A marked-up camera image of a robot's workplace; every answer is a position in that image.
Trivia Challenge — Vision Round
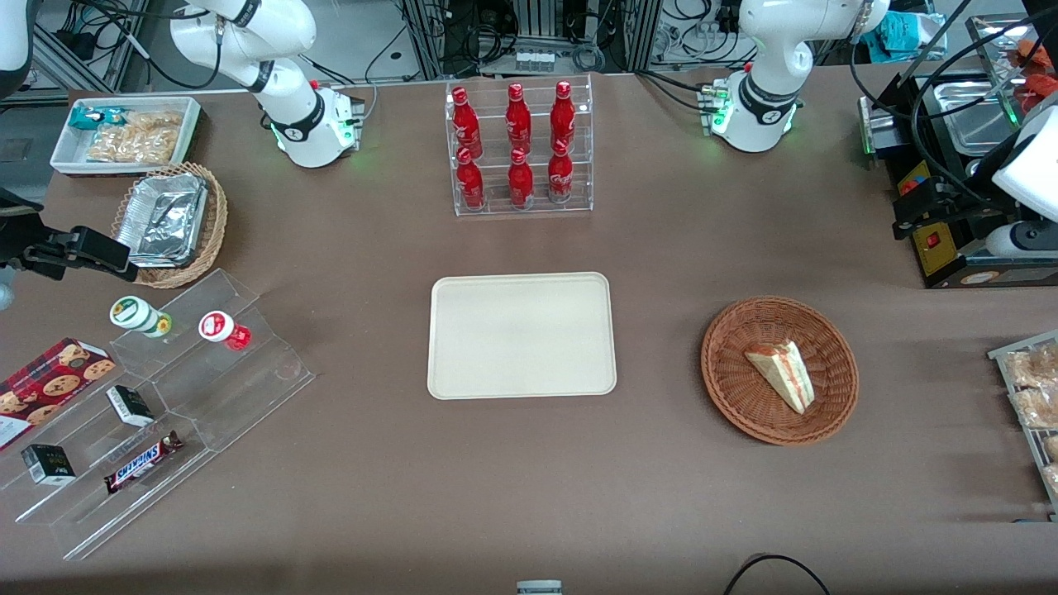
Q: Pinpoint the clear bag of crackers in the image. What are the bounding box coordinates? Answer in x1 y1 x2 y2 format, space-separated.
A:
86 112 183 164

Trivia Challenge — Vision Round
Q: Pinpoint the silver foil container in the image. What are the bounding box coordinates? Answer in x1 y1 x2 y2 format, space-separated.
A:
116 172 208 269

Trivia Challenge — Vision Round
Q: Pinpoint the brown round wicker basket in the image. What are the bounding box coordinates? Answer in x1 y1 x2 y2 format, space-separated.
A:
701 297 859 446

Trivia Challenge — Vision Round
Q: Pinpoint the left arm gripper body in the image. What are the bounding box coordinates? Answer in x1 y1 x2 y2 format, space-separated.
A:
926 176 1005 239

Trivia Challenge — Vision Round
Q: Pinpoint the wrapped bread pack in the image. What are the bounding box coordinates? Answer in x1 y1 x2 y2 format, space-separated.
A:
1010 387 1058 430
1004 343 1058 389

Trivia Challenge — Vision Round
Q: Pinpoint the light oval wicker basket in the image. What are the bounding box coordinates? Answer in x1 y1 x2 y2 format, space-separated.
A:
112 162 229 289

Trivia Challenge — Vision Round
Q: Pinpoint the green label yogurt cup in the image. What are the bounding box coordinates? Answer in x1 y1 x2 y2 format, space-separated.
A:
110 296 174 339

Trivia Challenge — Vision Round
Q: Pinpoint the clear acrylic stepped display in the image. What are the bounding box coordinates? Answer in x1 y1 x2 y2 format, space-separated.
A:
0 269 316 562

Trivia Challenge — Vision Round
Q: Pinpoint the clear acrylic bottle rack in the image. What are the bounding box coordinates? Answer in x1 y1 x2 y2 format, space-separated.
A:
446 74 594 217

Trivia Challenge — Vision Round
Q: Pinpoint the cream plastic serving tray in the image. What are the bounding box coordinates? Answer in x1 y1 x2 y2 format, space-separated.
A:
427 273 617 400

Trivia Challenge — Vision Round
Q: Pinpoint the black food warmer appliance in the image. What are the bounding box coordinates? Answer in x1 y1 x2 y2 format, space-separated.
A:
860 15 1058 289

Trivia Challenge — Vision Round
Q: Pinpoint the white rectangular snack tray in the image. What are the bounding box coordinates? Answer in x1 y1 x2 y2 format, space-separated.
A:
50 97 202 178

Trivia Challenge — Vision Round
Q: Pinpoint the red plaid cookie box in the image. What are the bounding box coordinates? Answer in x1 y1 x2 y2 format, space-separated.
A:
0 337 117 452

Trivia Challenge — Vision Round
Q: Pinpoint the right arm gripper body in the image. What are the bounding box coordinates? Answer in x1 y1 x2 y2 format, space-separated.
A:
0 211 79 280

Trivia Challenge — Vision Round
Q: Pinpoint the orange fried food piece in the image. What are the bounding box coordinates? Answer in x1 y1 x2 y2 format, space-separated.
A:
1007 38 1058 114

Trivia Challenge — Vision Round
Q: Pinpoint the red label yogurt cup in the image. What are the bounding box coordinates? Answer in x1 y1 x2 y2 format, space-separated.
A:
198 311 252 352

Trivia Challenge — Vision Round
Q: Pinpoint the triangular sandwich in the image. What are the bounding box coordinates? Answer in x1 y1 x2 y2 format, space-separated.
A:
745 340 816 415

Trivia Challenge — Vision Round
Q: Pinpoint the teal snack packet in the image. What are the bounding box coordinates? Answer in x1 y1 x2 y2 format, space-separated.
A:
69 107 126 131

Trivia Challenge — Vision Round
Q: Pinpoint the Snickers chocolate bar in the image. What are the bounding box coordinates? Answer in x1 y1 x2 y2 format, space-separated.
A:
103 431 183 495

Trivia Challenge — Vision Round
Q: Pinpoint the black cable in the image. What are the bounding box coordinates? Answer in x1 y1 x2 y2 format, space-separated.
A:
723 554 832 595

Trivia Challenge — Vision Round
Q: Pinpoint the small black box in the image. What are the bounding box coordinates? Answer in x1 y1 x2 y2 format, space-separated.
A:
21 444 76 486
106 385 155 428

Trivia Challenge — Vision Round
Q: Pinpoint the tray of packaged pastries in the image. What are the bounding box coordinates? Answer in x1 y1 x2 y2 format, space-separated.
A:
988 331 1058 521

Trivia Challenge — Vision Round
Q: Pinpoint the red cola bottle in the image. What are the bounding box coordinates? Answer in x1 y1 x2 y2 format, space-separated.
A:
547 140 574 205
550 81 576 150
506 83 532 155
456 148 486 210
451 87 484 159
508 148 535 208

